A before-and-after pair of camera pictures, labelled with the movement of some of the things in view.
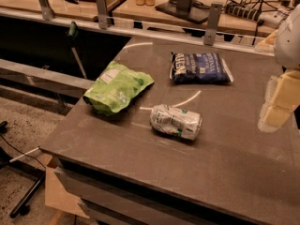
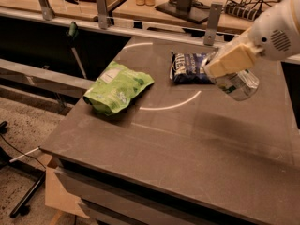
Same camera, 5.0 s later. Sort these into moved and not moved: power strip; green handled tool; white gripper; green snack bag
Moved: white gripper
Not moved: green handled tool; power strip; green snack bag
